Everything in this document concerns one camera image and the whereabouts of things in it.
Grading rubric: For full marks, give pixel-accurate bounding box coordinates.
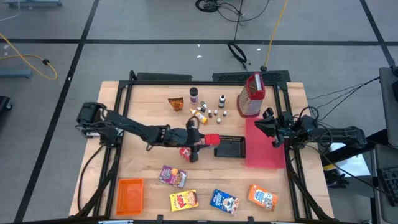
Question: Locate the white floor plate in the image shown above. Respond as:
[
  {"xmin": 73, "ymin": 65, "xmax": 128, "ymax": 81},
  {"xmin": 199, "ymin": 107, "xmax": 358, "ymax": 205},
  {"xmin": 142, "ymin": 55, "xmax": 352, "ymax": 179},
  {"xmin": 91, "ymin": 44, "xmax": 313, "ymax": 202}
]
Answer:
[{"xmin": 323, "ymin": 141, "xmax": 373, "ymax": 178}]

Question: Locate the orange taco seasoning packet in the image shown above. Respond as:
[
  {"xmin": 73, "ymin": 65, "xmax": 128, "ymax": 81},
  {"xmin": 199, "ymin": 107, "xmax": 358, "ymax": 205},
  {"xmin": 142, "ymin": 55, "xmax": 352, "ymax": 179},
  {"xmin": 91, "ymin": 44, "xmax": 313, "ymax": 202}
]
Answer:
[{"xmin": 167, "ymin": 96, "xmax": 185, "ymax": 112}]

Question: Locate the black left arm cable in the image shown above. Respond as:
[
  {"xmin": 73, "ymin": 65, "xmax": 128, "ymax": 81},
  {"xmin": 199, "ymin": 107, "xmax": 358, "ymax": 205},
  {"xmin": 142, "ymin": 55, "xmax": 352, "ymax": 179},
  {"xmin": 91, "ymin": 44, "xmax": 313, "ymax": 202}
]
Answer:
[{"xmin": 76, "ymin": 144, "xmax": 105, "ymax": 215}]

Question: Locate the black coiled floor cable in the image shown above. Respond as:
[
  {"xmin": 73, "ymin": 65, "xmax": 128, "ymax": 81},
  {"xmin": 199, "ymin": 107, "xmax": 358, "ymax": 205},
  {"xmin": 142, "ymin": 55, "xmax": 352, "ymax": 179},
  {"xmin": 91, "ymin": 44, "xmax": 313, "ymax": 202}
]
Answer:
[{"xmin": 195, "ymin": 0, "xmax": 271, "ymax": 23}]

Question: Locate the grey flat floor base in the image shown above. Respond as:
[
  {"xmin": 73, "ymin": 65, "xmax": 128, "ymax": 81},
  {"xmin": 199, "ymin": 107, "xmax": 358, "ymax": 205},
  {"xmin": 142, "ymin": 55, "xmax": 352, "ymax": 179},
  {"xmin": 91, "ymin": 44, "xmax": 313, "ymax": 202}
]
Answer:
[{"xmin": 0, "ymin": 68, "xmax": 33, "ymax": 79}]

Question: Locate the black perforated panel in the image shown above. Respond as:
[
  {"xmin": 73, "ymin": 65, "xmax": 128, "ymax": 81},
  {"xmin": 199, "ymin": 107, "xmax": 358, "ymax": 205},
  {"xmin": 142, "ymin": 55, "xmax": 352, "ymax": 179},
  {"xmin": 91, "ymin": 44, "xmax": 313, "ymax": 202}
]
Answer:
[{"xmin": 212, "ymin": 70, "xmax": 292, "ymax": 83}]

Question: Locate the blue cereal box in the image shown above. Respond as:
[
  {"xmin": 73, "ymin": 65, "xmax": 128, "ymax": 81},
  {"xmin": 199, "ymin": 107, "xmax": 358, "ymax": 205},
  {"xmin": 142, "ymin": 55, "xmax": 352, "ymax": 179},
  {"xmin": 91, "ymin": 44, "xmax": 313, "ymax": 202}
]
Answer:
[{"xmin": 210, "ymin": 189, "xmax": 240, "ymax": 215}]

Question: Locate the yellow hanging cable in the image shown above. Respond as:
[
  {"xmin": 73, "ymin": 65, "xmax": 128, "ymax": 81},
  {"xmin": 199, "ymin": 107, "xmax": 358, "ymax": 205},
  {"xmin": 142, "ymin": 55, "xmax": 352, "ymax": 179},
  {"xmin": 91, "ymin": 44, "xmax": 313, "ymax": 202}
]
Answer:
[{"xmin": 262, "ymin": 0, "xmax": 289, "ymax": 72}]

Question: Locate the yellow cereal box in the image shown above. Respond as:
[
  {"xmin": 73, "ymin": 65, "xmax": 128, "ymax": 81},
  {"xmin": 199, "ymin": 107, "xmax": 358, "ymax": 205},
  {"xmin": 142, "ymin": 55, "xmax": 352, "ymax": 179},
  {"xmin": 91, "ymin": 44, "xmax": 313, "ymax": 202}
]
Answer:
[{"xmin": 169, "ymin": 189, "xmax": 200, "ymax": 212}]

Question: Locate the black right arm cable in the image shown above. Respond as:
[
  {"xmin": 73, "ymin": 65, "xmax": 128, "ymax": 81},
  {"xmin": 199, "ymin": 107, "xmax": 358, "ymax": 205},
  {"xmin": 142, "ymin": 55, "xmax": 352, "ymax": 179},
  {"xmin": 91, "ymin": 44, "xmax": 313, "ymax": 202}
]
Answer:
[{"xmin": 306, "ymin": 76, "xmax": 382, "ymax": 125}]

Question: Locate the black stand beam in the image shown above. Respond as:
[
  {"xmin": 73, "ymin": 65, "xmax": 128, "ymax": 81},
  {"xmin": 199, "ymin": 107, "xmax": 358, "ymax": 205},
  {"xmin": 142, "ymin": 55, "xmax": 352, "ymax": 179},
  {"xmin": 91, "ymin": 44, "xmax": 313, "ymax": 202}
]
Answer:
[{"xmin": 323, "ymin": 129, "xmax": 389, "ymax": 166}]

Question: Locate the orange plastic basket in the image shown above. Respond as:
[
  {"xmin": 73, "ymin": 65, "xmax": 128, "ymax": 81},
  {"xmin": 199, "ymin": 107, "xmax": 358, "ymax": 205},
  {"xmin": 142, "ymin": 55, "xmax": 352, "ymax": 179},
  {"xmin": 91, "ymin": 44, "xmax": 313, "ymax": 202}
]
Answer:
[{"xmin": 116, "ymin": 177, "xmax": 145, "ymax": 217}]

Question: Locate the pink plastic tray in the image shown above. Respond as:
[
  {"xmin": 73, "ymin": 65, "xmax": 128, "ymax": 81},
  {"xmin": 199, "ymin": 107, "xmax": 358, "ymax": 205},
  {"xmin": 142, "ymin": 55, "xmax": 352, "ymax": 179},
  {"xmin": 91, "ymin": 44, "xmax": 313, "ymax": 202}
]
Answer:
[{"xmin": 244, "ymin": 117, "xmax": 286, "ymax": 169}]

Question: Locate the black hanging cable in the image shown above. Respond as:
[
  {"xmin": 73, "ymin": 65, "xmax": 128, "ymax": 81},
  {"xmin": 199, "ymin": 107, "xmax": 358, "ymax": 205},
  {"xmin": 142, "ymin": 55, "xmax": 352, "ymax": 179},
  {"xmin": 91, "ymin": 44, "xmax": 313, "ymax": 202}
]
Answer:
[{"xmin": 228, "ymin": 0, "xmax": 249, "ymax": 71}]

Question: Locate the metal box grater red handle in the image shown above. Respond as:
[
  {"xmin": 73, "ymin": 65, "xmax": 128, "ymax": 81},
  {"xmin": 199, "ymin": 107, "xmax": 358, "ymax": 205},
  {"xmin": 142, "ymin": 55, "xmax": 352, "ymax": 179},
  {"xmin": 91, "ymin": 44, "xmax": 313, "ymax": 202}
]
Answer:
[{"xmin": 236, "ymin": 72, "xmax": 266, "ymax": 119}]

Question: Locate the black metal table frame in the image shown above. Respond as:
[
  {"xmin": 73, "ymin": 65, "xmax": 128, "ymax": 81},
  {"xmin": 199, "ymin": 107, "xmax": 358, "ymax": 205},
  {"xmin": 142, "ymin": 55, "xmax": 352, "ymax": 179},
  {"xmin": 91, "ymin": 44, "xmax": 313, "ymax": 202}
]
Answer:
[{"xmin": 74, "ymin": 70, "xmax": 335, "ymax": 224}]

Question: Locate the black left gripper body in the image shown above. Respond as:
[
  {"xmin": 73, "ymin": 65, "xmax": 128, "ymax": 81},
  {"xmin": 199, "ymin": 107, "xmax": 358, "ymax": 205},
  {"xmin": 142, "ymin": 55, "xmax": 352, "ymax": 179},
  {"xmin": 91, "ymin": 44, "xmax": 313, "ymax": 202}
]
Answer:
[{"xmin": 185, "ymin": 123, "xmax": 206, "ymax": 149}]

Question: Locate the black caster foot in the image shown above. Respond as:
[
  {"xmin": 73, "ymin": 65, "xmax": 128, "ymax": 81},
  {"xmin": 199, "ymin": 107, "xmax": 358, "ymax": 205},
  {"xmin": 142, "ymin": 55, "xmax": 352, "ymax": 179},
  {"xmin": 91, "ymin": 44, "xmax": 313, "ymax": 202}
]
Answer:
[{"xmin": 0, "ymin": 95, "xmax": 13, "ymax": 112}]

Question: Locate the black keyboard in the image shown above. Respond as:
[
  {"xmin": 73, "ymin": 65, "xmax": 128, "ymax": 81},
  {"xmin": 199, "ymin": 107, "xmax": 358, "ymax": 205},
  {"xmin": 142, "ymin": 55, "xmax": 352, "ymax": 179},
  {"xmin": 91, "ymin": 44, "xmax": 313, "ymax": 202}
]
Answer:
[{"xmin": 376, "ymin": 166, "xmax": 398, "ymax": 200}]

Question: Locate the purple label spice bottle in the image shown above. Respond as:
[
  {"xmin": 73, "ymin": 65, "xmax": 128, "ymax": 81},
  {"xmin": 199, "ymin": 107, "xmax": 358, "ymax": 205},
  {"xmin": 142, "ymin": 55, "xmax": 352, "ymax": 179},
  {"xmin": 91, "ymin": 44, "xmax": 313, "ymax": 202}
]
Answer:
[{"xmin": 189, "ymin": 86, "xmax": 199, "ymax": 105}]

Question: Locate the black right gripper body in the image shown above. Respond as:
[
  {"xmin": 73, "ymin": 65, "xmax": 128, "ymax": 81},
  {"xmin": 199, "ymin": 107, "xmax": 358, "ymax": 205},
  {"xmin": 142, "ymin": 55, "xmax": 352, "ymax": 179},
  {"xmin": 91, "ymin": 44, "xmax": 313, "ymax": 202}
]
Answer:
[{"xmin": 262, "ymin": 107, "xmax": 295, "ymax": 149}]

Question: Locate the black plastic basket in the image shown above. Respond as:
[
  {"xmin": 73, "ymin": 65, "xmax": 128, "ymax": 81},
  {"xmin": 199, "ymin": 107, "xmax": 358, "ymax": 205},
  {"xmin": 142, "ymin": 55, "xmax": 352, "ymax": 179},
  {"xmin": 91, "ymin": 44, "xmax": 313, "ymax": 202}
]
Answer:
[{"xmin": 213, "ymin": 135, "xmax": 246, "ymax": 159}]

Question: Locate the red cereal box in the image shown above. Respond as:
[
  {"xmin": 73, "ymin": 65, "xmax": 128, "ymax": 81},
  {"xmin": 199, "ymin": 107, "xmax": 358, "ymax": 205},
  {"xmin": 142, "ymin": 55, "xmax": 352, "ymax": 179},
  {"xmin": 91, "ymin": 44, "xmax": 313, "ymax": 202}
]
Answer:
[{"xmin": 179, "ymin": 147, "xmax": 191, "ymax": 162}]

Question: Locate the yellow floor cable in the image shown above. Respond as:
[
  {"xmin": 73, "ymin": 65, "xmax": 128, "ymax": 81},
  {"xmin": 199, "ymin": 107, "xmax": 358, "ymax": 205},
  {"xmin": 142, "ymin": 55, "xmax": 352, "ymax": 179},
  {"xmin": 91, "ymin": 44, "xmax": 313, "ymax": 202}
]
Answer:
[{"xmin": 0, "ymin": 32, "xmax": 59, "ymax": 80}]

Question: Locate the grey cart base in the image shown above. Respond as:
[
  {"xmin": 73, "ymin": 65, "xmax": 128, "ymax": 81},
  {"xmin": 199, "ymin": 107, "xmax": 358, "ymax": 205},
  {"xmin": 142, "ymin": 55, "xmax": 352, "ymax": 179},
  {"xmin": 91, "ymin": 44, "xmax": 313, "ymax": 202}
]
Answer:
[{"xmin": 3, "ymin": 0, "xmax": 63, "ymax": 8}]

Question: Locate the purple raisin bran box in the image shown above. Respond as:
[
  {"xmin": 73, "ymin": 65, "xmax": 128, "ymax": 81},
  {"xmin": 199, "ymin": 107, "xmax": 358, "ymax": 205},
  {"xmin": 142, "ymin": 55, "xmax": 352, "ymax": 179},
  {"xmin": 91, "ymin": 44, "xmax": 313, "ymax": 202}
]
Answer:
[{"xmin": 158, "ymin": 164, "xmax": 188, "ymax": 189}]

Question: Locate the grey chair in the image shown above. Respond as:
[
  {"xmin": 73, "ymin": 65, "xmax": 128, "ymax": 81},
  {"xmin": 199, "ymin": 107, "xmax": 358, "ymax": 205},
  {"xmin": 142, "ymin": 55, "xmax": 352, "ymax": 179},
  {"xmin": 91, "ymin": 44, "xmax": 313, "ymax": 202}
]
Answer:
[{"xmin": 378, "ymin": 65, "xmax": 398, "ymax": 139}]

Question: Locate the orange cereal box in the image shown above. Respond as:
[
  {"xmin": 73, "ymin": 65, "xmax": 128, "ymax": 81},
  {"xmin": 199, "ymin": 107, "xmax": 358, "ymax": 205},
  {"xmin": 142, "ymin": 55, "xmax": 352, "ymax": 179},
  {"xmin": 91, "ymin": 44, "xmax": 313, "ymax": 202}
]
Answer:
[{"xmin": 247, "ymin": 184, "xmax": 279, "ymax": 212}]

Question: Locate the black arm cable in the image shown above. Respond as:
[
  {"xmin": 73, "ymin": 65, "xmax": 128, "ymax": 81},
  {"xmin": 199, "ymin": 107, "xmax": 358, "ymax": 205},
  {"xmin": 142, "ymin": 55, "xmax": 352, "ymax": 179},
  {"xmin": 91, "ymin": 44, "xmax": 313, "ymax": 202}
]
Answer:
[
  {"xmin": 306, "ymin": 76, "xmax": 382, "ymax": 125},
  {"xmin": 76, "ymin": 144, "xmax": 105, "ymax": 215}
]

